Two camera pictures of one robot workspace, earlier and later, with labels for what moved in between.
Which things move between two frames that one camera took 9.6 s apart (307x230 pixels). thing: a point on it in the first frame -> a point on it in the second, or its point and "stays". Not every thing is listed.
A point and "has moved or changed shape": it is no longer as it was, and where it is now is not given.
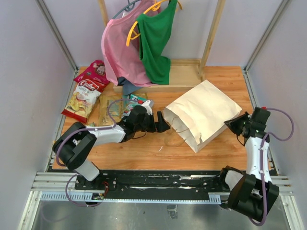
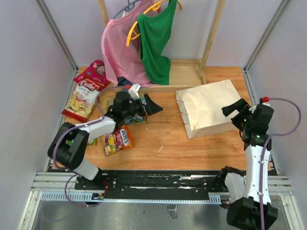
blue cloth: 128,86 stays
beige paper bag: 201,114 has moved or changed shape
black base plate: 152,181 stays
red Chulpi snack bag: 85,94 stays
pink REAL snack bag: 97,70 stays
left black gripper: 160,126 -> 151,108
